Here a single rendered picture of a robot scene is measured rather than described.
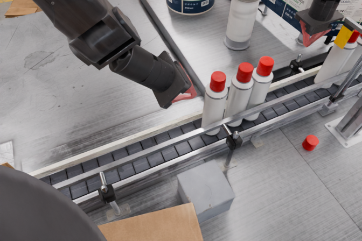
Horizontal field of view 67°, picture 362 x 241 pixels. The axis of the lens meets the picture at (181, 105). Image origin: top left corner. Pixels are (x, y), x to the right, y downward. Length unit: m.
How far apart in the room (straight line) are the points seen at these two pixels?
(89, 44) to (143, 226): 0.25
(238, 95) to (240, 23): 0.32
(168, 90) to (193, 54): 0.46
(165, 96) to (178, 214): 0.21
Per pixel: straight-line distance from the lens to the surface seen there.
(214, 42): 0.99
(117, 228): 0.41
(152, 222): 0.40
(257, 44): 1.02
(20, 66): 1.12
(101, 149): 0.70
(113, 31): 0.39
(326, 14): 0.76
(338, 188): 0.83
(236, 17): 0.90
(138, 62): 0.44
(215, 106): 0.63
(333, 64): 0.87
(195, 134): 0.64
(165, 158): 0.70
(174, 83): 0.49
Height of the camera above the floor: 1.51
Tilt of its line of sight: 52 degrees down
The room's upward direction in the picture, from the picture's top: straight up
